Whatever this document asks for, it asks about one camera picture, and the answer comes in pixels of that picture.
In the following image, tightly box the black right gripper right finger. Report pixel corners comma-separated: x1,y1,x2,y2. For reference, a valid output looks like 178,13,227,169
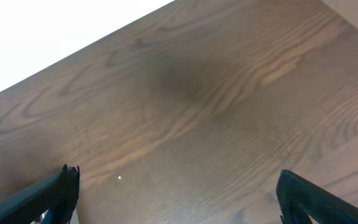
276,169,358,224

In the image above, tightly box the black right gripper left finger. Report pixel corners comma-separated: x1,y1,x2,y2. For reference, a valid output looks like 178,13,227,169
0,165,80,224

